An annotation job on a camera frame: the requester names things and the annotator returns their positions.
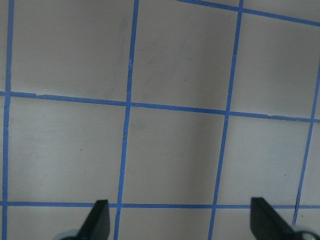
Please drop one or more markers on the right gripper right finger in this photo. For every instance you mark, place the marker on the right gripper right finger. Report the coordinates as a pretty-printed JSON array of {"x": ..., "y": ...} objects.
[{"x": 267, "y": 224}]

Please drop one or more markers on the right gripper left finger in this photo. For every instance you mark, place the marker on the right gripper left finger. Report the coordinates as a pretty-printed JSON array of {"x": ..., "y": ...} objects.
[{"x": 96, "y": 226}]

